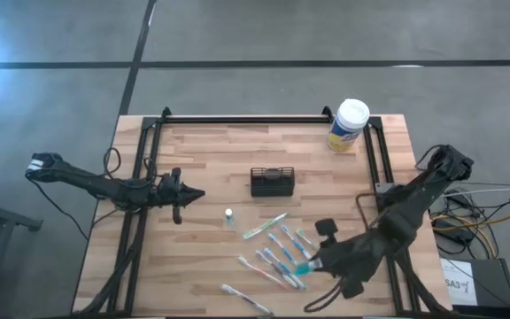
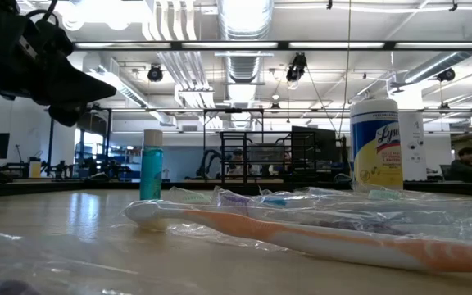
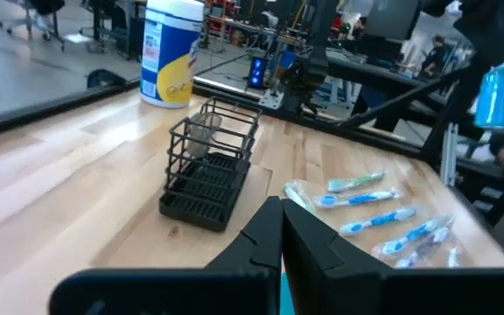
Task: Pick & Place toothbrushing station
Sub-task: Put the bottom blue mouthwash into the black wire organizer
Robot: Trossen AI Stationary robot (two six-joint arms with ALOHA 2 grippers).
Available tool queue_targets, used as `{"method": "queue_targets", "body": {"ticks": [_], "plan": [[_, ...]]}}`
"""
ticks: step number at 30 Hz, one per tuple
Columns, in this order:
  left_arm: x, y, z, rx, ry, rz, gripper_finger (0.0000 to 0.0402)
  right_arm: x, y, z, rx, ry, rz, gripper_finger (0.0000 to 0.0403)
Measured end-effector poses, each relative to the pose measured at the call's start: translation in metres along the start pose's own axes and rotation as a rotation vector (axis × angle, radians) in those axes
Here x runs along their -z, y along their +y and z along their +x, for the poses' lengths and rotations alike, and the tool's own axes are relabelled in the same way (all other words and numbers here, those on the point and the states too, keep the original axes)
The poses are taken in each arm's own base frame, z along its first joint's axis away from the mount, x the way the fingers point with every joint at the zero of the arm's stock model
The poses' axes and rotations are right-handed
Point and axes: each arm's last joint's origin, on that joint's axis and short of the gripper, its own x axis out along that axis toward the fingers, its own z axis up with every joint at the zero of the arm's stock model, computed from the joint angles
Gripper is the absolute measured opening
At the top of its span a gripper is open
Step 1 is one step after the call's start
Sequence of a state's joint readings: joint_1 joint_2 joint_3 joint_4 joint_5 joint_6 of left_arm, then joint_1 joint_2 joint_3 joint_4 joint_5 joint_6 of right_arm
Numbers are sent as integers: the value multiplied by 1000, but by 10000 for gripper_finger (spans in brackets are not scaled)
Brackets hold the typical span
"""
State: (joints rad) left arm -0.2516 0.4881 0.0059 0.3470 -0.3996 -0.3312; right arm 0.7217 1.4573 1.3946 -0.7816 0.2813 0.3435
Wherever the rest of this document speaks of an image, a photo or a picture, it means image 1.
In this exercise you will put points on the grey metal mounting plate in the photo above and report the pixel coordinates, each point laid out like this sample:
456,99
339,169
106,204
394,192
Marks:
381,188

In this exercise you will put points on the teal toothpaste tube white cap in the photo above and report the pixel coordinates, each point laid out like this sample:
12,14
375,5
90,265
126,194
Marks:
229,218
303,268

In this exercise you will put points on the black box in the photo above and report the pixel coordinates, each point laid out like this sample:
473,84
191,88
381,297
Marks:
494,279

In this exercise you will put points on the white paper label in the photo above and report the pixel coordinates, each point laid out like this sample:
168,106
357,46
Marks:
456,270

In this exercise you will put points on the orange white toothbrush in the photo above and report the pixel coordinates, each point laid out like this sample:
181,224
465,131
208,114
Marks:
259,271

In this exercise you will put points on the black furniture leg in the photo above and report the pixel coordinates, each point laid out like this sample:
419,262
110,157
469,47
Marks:
2,212

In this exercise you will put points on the dark green white toothbrush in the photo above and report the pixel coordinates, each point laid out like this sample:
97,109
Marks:
264,226

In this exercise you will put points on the clear plastic wrapper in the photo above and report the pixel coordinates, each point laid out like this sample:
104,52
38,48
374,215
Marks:
272,267

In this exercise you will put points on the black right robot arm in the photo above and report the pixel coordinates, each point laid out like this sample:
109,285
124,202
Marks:
414,208

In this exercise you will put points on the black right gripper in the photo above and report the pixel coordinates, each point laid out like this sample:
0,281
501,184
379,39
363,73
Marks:
348,261

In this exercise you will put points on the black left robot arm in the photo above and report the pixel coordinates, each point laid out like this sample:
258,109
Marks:
87,184

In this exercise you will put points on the black power brick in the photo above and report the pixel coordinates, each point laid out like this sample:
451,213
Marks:
452,232

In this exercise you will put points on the white yellow wipes canister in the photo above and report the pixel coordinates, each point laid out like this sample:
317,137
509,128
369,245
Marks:
352,113

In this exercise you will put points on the purple white toothbrush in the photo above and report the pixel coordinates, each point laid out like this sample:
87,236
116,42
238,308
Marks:
246,300

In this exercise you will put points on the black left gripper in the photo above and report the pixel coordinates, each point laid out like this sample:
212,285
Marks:
171,191

